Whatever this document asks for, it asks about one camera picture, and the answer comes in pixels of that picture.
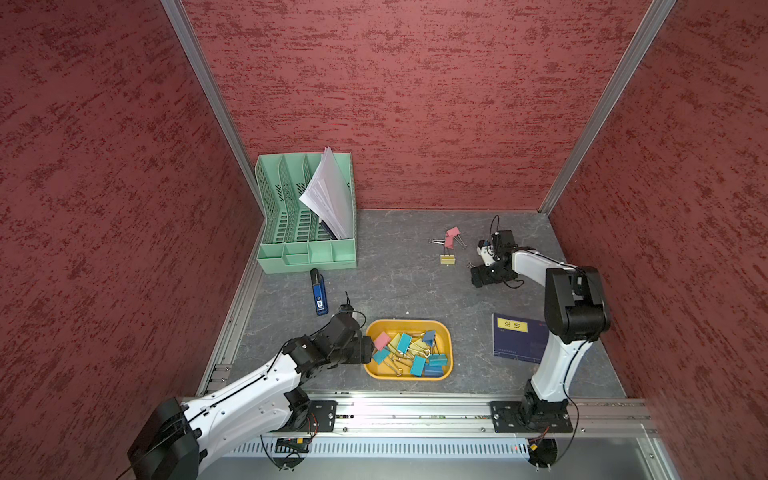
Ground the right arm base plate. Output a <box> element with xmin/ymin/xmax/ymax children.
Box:
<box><xmin>489</xmin><ymin>400</ymin><xmax>573</xmax><ymax>435</ymax></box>

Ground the dark blue notebook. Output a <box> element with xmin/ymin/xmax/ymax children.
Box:
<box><xmin>492</xmin><ymin>314</ymin><xmax>549</xmax><ymax>364</ymax></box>

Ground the aluminium front rail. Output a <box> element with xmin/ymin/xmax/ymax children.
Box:
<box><xmin>308</xmin><ymin>390</ymin><xmax>660</xmax><ymax>439</ymax></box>

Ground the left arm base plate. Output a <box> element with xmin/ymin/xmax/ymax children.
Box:
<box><xmin>280</xmin><ymin>400</ymin><xmax>338</xmax><ymax>434</ymax></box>

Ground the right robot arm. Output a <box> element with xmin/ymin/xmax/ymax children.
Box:
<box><xmin>470</xmin><ymin>230</ymin><xmax>611</xmax><ymax>433</ymax></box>

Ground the yellow plastic storage box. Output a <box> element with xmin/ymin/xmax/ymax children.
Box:
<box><xmin>365</xmin><ymin>319</ymin><xmax>454</xmax><ymax>382</ymax></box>

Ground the pink binder clip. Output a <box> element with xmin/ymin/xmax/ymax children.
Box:
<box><xmin>430</xmin><ymin>236</ymin><xmax>454</xmax><ymax>249</ymax></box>
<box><xmin>445</xmin><ymin>227</ymin><xmax>467</xmax><ymax>249</ymax></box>
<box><xmin>374</xmin><ymin>332</ymin><xmax>392</xmax><ymax>351</ymax></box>

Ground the pink binder clip top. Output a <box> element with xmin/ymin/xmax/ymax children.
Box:
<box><xmin>445</xmin><ymin>227</ymin><xmax>467</xmax><ymax>249</ymax></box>

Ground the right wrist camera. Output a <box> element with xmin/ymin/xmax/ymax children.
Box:
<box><xmin>476</xmin><ymin>240</ymin><xmax>497</xmax><ymax>266</ymax></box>

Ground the green file organizer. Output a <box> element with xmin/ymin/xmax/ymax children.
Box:
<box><xmin>254</xmin><ymin>153</ymin><xmax>357</xmax><ymax>274</ymax></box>

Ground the blue binder clip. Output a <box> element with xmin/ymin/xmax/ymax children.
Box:
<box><xmin>422</xmin><ymin>364</ymin><xmax>445</xmax><ymax>378</ymax></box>
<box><xmin>422</xmin><ymin>330</ymin><xmax>436</xmax><ymax>347</ymax></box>

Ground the blue black stapler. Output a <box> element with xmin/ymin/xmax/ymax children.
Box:
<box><xmin>310</xmin><ymin>268</ymin><xmax>329</xmax><ymax>316</ymax></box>

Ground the teal binder clip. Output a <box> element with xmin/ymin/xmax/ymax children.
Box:
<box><xmin>427</xmin><ymin>354</ymin><xmax>450</xmax><ymax>367</ymax></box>
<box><xmin>396</xmin><ymin>333</ymin><xmax>413</xmax><ymax>355</ymax></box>
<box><xmin>372</xmin><ymin>349</ymin><xmax>391</xmax><ymax>365</ymax></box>
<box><xmin>410</xmin><ymin>356</ymin><xmax>426</xmax><ymax>377</ymax></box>

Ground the white paper stack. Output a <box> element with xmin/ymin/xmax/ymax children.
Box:
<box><xmin>299</xmin><ymin>147</ymin><xmax>356</xmax><ymax>240</ymax></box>

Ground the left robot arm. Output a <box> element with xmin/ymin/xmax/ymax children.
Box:
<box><xmin>127</xmin><ymin>312</ymin><xmax>374</xmax><ymax>479</ymax></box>

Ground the pale yellow binder clip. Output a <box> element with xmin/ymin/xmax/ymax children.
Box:
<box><xmin>409</xmin><ymin>339</ymin><xmax>431</xmax><ymax>358</ymax></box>

